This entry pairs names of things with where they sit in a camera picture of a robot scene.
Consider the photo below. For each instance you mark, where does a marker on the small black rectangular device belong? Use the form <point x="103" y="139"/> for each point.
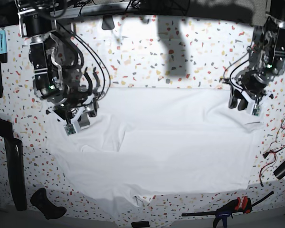
<point x="140" y="224"/>

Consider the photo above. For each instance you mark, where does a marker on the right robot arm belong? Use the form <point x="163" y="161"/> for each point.
<point x="57" y="64"/>

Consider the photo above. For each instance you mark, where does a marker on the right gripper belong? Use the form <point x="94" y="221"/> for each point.
<point x="62" y="111"/>

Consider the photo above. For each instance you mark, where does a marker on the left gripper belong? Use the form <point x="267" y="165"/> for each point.
<point x="247" y="100"/>

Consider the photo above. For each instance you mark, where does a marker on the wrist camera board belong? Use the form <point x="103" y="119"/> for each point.
<point x="256" y="110"/>
<point x="69" y="128"/>

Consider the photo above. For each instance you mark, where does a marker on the light blue highlighter pen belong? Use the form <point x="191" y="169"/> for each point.
<point x="3" y="47"/>

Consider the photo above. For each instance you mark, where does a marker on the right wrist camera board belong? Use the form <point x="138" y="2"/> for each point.
<point x="69" y="128"/>

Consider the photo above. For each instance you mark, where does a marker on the terrazzo patterned table cloth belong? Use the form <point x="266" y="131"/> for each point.
<point x="142" y="52"/>

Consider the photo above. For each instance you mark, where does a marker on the black clip at table edge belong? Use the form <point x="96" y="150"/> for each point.
<point x="108" y="22"/>

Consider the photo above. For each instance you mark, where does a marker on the black and orange bar clamp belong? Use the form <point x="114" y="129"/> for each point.
<point x="235" y="206"/>

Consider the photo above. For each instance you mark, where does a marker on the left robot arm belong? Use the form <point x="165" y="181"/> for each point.
<point x="266" y="60"/>

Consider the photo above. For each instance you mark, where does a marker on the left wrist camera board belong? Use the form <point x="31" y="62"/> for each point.
<point x="256" y="110"/>

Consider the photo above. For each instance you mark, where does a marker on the white T-shirt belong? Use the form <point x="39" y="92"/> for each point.
<point x="156" y="141"/>

